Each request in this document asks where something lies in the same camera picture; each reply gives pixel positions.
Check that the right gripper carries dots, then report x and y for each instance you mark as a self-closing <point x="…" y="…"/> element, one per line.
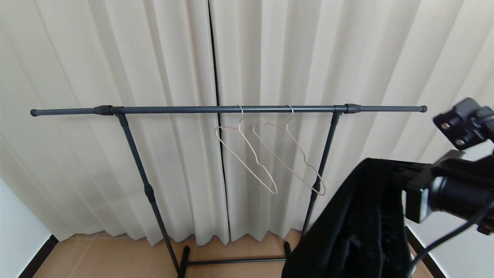
<point x="455" y="197"/>

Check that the pink clothes hanger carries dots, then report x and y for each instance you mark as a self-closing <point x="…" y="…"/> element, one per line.
<point x="242" y="112"/>
<point x="292" y="112"/>

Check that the black clothes rack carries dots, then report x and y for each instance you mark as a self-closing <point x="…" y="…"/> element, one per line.
<point x="173" y="110"/>

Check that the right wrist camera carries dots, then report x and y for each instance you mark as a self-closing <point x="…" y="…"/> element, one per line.
<point x="467" y="123"/>

